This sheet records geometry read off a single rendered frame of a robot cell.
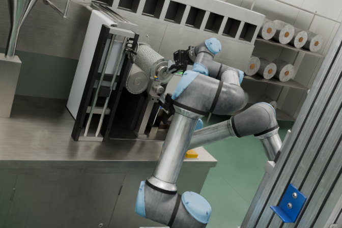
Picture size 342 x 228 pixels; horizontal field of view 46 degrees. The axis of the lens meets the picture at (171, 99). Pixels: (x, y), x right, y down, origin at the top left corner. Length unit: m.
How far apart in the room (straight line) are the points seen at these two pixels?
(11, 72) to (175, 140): 0.84
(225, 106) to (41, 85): 1.17
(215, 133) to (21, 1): 0.96
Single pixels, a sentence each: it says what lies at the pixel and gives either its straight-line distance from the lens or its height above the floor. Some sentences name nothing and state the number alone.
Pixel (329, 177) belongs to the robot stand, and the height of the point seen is 1.37.
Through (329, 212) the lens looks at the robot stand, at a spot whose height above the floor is 1.29.
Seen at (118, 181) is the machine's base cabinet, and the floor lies 0.77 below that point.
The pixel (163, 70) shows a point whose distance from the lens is 2.04.
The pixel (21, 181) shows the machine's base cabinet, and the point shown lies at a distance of 1.75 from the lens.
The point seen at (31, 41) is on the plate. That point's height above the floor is 1.19.
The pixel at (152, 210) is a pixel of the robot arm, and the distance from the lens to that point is 1.41.
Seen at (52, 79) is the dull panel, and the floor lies 1.01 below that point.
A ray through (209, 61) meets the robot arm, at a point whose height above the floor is 1.43.
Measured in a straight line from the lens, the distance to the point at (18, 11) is 1.80.
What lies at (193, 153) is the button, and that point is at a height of 0.92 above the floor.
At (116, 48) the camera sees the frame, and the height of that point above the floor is 1.35.
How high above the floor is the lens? 1.75
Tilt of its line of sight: 17 degrees down
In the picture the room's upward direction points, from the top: 19 degrees clockwise
